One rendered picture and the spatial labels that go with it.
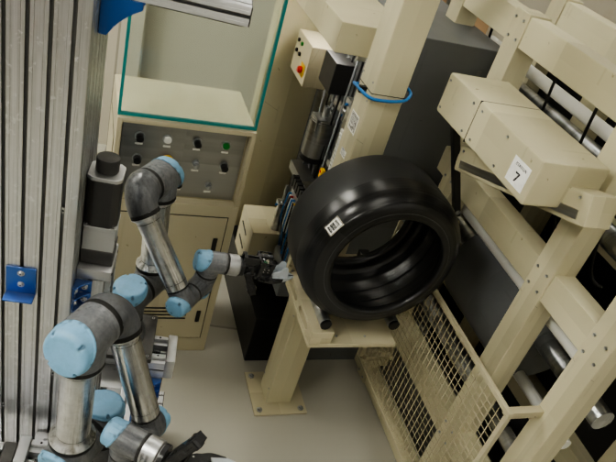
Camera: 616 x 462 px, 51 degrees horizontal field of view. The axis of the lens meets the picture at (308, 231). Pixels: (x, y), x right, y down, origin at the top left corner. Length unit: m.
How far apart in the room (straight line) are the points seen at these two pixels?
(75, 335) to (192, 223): 1.43
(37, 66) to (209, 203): 1.46
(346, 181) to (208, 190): 0.84
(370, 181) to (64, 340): 1.10
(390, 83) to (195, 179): 0.96
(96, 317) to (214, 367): 1.85
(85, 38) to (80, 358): 0.68
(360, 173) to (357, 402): 1.57
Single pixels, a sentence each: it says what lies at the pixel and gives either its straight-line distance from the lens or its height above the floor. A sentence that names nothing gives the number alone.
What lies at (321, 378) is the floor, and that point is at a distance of 3.45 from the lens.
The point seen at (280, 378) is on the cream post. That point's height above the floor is 0.19.
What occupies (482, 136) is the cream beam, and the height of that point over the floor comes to 1.70.
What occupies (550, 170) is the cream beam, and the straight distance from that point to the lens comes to 1.93.
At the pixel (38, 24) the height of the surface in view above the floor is 1.92.
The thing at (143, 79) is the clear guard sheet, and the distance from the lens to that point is 2.52.
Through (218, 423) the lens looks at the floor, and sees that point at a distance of 3.12.
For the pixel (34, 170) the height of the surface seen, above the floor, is 1.57.
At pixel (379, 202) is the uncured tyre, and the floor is 1.44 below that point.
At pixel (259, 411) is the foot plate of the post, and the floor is 0.02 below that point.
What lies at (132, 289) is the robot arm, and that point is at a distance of 2.24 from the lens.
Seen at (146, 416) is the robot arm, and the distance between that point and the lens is 1.79.
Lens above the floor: 2.43
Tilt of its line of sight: 33 degrees down
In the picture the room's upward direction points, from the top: 18 degrees clockwise
